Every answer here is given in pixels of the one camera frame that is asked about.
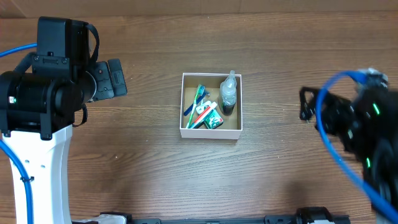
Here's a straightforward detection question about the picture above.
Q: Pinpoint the green white toothbrush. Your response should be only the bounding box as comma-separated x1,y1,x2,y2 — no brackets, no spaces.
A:
185,85,205,128

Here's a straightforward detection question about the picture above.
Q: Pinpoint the white cardboard box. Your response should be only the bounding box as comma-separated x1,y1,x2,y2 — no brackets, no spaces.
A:
179,73,243,140

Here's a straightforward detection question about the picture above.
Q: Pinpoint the clear dark spray bottle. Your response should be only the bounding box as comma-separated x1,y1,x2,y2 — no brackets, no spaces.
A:
218,70,237,116

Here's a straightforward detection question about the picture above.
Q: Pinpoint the teal toothpaste tube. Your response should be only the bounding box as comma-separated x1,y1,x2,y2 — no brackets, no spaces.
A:
188,101,218,129

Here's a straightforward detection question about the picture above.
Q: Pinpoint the green white soap packet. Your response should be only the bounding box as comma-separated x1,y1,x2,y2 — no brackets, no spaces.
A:
195,101,224,129

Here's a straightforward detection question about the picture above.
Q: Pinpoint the blue right cable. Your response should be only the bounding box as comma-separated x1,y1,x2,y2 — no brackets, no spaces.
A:
314,70,398,223

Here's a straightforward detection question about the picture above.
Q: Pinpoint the blue disposable razor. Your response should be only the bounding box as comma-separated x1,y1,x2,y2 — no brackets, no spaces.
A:
183,91,210,116

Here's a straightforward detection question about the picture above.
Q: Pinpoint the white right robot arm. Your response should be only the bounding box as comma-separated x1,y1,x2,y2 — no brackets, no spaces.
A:
321,87,397,208

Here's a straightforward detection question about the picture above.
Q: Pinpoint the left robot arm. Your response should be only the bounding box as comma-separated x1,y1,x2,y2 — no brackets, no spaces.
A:
1,54,127,223

